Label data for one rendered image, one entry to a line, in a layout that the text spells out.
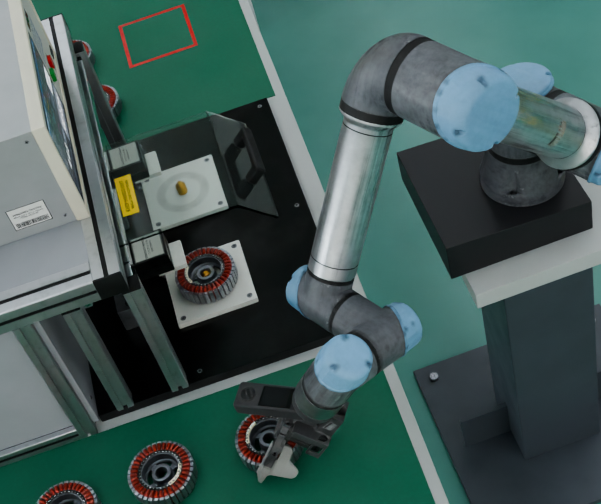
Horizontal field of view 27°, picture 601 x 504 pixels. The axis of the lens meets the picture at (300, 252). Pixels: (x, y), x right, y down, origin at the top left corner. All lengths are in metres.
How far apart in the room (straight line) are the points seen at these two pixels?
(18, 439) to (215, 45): 1.04
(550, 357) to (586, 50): 1.37
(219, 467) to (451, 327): 1.14
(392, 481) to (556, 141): 0.59
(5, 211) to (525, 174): 0.88
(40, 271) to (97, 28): 1.11
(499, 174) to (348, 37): 1.76
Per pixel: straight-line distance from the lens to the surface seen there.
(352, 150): 1.82
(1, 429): 2.20
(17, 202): 1.98
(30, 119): 1.90
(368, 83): 1.77
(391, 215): 3.37
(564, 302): 2.46
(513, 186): 2.23
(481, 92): 1.68
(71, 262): 1.97
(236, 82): 2.71
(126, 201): 2.09
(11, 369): 2.07
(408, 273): 3.23
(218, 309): 2.26
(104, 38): 2.95
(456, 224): 2.22
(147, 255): 2.19
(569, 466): 2.87
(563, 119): 1.95
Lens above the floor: 2.51
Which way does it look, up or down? 49 degrees down
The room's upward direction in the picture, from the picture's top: 18 degrees counter-clockwise
